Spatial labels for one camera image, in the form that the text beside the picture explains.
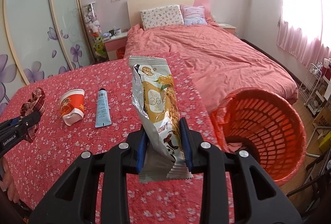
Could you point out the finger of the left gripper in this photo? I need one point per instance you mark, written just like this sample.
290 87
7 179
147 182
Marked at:
16 120

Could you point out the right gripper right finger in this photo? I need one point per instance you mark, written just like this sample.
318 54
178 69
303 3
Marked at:
256 197

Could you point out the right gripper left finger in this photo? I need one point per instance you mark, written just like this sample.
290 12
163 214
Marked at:
73 197

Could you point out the blue hand cream tube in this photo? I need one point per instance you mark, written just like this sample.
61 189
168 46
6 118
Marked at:
103 118

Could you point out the red white paper cup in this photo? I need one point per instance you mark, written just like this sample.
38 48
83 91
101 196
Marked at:
71 106

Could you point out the snack wrapper packet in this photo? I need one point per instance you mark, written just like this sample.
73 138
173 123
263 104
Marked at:
154 97

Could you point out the person left hand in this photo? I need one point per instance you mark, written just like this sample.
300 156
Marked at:
8 183

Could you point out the red floral tablecloth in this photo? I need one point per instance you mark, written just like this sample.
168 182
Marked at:
38 165

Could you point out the orange plastic laundry basket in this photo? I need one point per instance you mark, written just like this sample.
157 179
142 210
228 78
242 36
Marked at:
267 126

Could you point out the floral glass wardrobe door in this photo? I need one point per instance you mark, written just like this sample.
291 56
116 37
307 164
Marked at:
40 39

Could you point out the small orange waste bin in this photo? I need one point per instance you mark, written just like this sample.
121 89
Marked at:
120 52

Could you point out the pink left nightstand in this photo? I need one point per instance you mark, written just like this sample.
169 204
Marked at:
114 43

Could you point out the plush toy display tube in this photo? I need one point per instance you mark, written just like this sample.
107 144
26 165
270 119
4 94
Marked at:
94 32

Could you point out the white mug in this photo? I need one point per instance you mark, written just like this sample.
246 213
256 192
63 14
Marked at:
117 32

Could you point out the salmon pink bed duvet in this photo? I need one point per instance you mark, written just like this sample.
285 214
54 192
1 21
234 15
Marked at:
218 62

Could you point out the floral white pillow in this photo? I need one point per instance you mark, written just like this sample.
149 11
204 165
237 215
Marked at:
161 16

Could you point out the pink striped pillow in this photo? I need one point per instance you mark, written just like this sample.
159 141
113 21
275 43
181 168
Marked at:
193 15

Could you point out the right nightstand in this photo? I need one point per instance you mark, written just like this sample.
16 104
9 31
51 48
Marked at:
227 27

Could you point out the pink window curtain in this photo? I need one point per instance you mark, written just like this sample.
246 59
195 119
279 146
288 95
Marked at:
304 30

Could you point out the white wire rack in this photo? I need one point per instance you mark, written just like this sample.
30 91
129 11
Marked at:
309 89

